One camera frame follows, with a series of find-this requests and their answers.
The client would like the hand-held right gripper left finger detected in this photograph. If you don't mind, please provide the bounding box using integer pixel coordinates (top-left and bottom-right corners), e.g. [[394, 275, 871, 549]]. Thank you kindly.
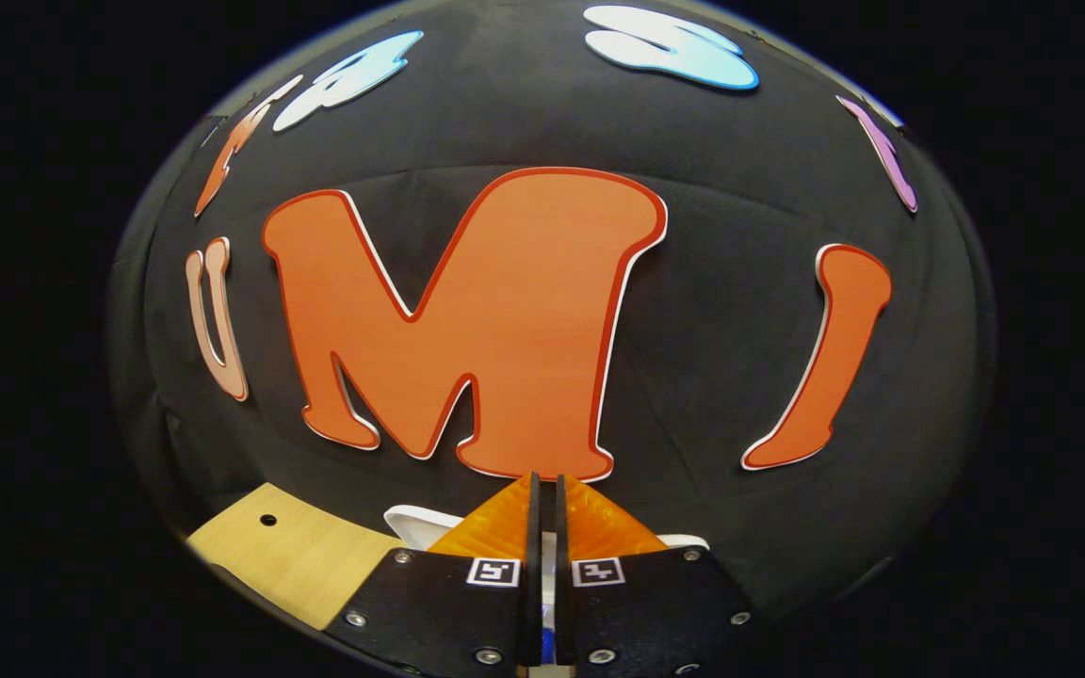
[[326, 474, 543, 674]]

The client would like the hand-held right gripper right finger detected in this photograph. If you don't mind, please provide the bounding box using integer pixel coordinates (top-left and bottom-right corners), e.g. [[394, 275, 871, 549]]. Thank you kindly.
[[554, 474, 755, 674]]

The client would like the white desktop garbage bin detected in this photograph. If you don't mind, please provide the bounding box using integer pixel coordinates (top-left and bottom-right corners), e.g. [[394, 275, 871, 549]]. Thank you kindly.
[[384, 506, 708, 670]]

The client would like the black backdrop cloth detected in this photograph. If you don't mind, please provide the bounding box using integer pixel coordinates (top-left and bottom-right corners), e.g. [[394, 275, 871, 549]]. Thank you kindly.
[[109, 0, 996, 622]]

